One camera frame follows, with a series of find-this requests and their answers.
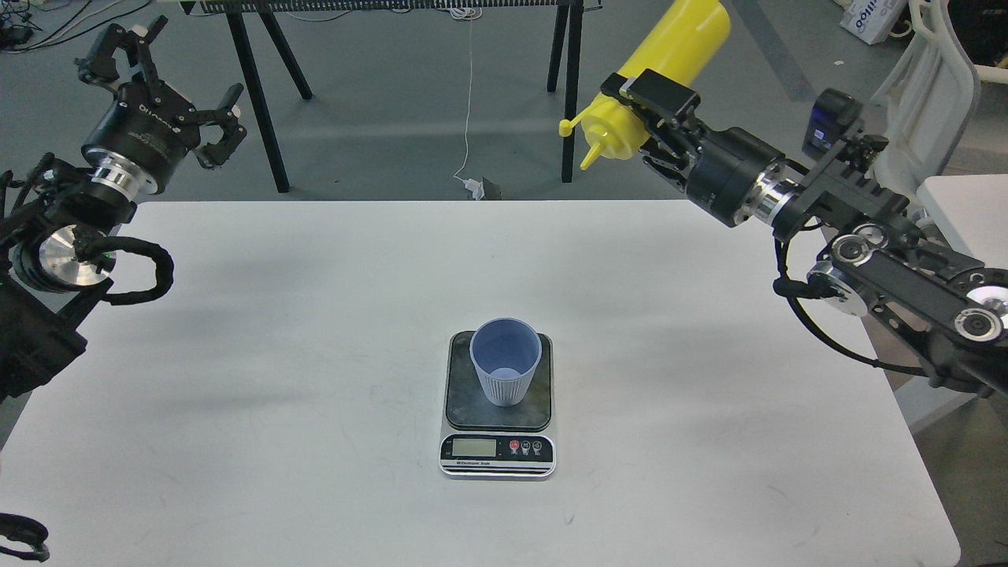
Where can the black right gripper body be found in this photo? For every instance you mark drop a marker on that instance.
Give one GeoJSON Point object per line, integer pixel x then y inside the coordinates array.
{"type": "Point", "coordinates": [729, 164]}

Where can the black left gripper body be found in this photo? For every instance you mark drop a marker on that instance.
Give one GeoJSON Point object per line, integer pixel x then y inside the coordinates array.
{"type": "Point", "coordinates": [133, 131]}

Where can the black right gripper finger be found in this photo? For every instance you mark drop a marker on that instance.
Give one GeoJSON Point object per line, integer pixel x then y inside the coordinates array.
{"type": "Point", "coordinates": [648, 102]}
{"type": "Point", "coordinates": [673, 160]}

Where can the yellow squeeze bottle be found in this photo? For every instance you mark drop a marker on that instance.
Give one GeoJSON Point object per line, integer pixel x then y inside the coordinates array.
{"type": "Point", "coordinates": [679, 47]}

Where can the blue ribbed plastic cup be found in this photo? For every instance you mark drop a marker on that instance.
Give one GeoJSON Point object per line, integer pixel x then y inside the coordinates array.
{"type": "Point", "coordinates": [506, 353]}

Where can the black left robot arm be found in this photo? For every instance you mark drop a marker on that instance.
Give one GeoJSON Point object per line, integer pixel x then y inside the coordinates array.
{"type": "Point", "coordinates": [60, 256]}

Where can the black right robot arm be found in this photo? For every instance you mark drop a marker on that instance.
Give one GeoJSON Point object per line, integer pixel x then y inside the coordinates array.
{"type": "Point", "coordinates": [840, 236]}

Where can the digital kitchen scale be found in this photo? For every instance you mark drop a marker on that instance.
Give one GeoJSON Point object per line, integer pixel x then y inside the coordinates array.
{"type": "Point", "coordinates": [481, 441]}

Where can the black trestle table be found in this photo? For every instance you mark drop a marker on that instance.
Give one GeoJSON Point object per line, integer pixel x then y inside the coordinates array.
{"type": "Point", "coordinates": [399, 100]}

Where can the white cardboard box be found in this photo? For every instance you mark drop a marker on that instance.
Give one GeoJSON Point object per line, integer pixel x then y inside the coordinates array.
{"type": "Point", "coordinates": [871, 21]}

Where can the white office chair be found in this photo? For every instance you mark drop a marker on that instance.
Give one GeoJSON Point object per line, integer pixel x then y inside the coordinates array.
{"type": "Point", "coordinates": [928, 96]}

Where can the white side table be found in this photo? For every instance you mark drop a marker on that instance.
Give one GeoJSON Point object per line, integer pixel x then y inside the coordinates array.
{"type": "Point", "coordinates": [971, 213]}

